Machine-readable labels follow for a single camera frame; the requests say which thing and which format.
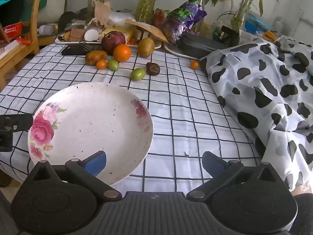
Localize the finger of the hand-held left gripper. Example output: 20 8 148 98
0 114 34 152

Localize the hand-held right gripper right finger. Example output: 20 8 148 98
186 151 286 201

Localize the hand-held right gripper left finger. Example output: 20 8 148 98
31 150 123 202

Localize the white floral plate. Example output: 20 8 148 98
28 82 154 186

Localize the small green fruit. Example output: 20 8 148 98
130 68 146 81
107 59 120 71

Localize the mottled brown pear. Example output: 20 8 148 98
85 50 108 66

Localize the dark brown round fruit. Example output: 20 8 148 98
146 62 161 74

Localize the large orange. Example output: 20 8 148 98
113 44 132 62

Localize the dark red pomegranate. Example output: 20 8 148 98
101 31 126 55

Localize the white black checkered tablecloth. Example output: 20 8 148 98
0 43 269 196

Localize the cow print cloth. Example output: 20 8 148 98
200 35 313 191

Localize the black remote control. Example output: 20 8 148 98
61 44 102 56

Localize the red box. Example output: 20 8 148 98
2 22 23 40

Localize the wooden chair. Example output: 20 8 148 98
0 0 44 89

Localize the white cylinder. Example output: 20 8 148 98
39 24 54 36

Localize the white tray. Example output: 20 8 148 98
55 31 162 49

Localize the brown leather pouch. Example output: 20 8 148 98
70 28 85 41

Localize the white cup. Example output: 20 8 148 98
84 29 99 42

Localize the black round pouch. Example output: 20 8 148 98
59 11 79 31

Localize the black zip case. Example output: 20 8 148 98
178 33 229 59

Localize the yellow-brown oval fruit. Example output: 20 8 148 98
138 37 155 58

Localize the black plastic holder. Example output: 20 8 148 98
221 26 240 46

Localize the torn brown paper bag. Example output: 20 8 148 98
94 1 112 25

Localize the brown paper envelope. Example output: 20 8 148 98
125 19 169 42

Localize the clear plastic bag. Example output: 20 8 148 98
109 11 136 26

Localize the blue plastic container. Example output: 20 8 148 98
245 13 269 32

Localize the purple snack bag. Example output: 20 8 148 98
163 0 208 44

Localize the lucky bamboo in glass vase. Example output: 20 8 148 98
220 0 294 31

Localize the potted plant green braided trunk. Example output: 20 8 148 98
134 0 220 22

